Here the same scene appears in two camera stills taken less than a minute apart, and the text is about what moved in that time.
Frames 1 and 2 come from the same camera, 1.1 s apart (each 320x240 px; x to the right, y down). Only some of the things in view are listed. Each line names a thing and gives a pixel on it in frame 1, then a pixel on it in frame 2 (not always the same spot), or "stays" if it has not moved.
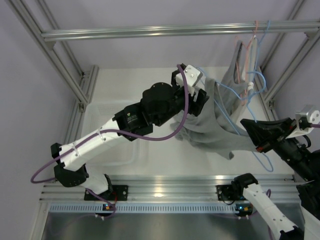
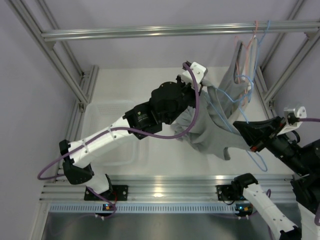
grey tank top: x=207 y=130 stays
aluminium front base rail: x=169 y=188 stays
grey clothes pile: x=196 y=129 stays
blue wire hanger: x=271 y=169 to x=257 y=159
